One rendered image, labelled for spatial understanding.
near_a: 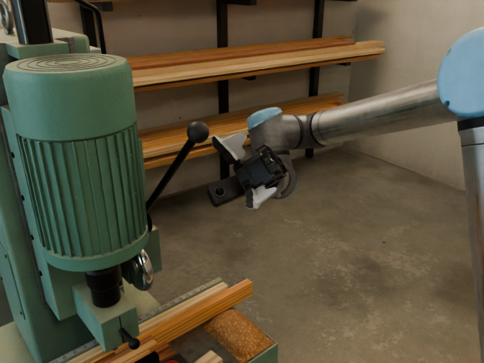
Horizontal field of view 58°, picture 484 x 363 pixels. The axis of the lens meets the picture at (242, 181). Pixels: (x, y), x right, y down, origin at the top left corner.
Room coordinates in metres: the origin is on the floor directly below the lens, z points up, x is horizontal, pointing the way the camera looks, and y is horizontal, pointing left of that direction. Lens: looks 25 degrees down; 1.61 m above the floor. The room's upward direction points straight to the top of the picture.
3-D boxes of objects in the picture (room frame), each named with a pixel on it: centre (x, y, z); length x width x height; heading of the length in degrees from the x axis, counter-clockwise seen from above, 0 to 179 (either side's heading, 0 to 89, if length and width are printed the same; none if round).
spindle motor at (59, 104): (0.65, 0.25, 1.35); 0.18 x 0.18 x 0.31
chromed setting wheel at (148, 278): (0.83, 0.24, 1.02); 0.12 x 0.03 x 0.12; 40
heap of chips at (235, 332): (0.74, 0.01, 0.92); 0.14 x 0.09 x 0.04; 40
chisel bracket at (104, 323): (0.66, 0.26, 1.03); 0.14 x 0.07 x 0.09; 40
